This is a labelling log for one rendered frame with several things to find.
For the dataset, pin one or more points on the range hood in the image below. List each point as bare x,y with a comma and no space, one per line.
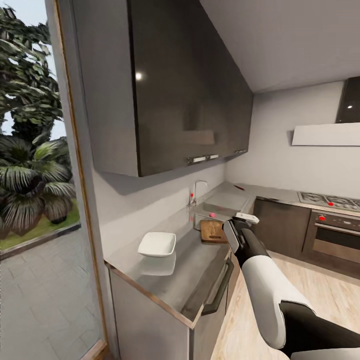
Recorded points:
346,132

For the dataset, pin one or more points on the bowl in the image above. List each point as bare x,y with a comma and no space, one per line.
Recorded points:
157,244

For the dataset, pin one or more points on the dishwasher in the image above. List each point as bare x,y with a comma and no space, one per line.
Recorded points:
203,338

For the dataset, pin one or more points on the fixed window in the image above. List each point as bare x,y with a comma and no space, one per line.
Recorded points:
50,299

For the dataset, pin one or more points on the drop in sink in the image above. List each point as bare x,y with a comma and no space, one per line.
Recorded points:
224,205

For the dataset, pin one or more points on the cutting board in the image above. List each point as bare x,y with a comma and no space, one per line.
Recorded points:
212,231

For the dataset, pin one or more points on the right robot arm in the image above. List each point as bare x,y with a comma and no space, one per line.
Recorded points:
286,320

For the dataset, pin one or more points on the oven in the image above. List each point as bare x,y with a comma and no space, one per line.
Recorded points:
334,237

